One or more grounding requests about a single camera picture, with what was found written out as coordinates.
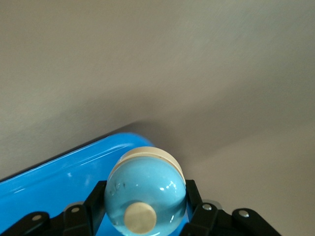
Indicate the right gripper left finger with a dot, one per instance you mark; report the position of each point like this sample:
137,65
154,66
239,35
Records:
81,221

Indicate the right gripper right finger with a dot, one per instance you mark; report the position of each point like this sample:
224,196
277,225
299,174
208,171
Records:
209,221

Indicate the blue call bell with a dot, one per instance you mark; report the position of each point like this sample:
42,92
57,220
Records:
147,182

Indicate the blue plastic tray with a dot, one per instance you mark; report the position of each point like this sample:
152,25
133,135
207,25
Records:
49,186

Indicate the brown table cover mat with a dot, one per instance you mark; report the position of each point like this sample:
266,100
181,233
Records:
172,61

